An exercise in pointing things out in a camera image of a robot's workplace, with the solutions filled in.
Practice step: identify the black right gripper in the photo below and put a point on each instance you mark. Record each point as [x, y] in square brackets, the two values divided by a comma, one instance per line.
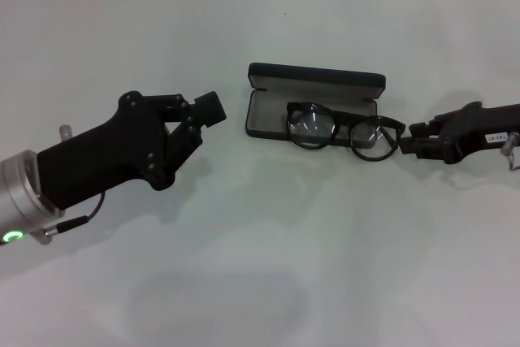
[479, 127]

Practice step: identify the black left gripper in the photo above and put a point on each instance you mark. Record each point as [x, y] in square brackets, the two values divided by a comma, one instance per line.
[105, 156]

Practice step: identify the black glasses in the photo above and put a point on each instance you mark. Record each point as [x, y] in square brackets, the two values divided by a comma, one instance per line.
[345, 135]

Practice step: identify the black glasses case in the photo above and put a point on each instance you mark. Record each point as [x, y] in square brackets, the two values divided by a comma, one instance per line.
[276, 79]

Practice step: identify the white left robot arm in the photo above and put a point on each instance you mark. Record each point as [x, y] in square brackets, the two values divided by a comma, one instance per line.
[20, 196]

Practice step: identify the white number label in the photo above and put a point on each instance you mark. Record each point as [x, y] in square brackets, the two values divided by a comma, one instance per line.
[497, 137]

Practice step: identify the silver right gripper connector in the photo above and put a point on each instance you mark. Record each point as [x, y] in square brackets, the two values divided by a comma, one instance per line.
[510, 144]

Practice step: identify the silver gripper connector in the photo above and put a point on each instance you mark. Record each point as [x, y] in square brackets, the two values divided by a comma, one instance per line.
[65, 132]
[510, 144]

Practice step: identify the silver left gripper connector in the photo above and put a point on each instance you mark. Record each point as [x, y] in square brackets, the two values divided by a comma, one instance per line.
[65, 132]

